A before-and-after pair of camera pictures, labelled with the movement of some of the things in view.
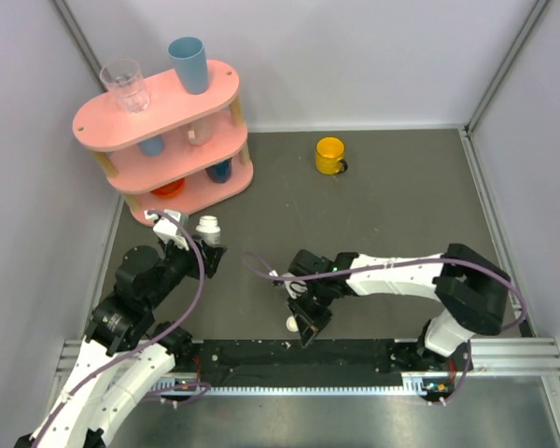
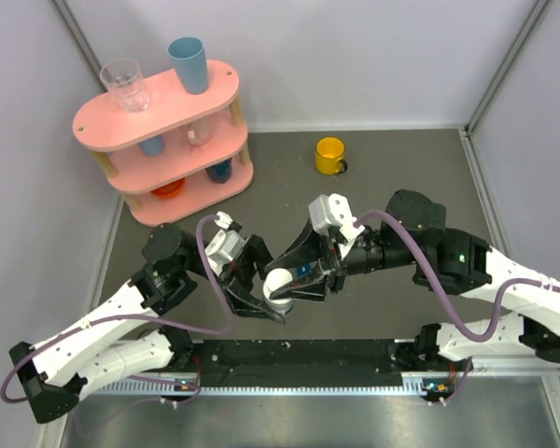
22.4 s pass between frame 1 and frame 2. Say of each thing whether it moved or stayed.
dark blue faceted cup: stayed
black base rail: stayed
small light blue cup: stayed
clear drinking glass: stayed
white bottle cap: moved
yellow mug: stayed
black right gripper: moved
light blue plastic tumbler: stayed
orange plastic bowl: stayed
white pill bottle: moved
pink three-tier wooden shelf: stayed
